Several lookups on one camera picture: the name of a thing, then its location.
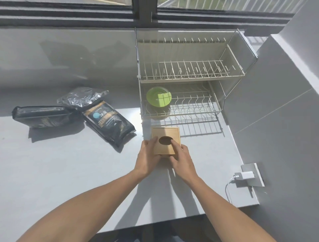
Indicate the white balcony railing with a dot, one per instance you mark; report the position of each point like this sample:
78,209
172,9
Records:
239,4

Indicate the black brick coffee bag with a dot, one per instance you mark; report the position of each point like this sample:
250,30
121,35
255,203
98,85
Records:
42,116

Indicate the person's left hand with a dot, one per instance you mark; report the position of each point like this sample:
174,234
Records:
145,160

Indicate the person's left thumb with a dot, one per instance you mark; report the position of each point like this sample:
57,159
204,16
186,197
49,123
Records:
157,156

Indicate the wooden box with oval hole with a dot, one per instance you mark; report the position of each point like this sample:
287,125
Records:
164,136

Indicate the person's right hand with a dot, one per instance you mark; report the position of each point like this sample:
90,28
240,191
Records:
184,165

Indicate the person's left forearm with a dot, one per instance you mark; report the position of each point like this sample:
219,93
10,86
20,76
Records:
82,207

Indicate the white wall socket plate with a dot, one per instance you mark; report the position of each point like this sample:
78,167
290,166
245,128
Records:
258,180

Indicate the white charger plug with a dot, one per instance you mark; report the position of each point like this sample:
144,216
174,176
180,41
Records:
245,175

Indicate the person's right forearm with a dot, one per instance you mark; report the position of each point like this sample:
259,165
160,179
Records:
224,212

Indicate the dark window frame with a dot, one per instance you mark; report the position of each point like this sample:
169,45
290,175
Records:
144,11

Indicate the person's right thumb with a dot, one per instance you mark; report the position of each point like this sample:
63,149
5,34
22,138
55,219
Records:
174,160

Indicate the black coffee bag blue label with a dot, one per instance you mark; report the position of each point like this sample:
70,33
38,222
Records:
109,122

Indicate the green bowl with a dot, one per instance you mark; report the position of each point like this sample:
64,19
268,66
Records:
159,97

